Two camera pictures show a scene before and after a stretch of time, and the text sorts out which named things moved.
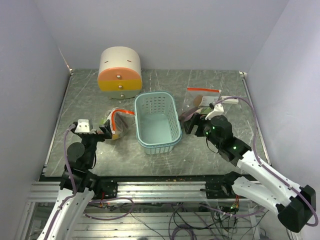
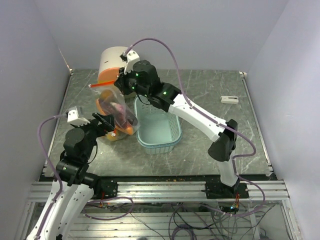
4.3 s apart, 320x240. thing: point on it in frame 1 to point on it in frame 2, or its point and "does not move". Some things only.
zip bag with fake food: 191,102 to 112,102
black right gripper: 197,119 to 121,81
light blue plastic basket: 158,124 does not move
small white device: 230,101 does not move
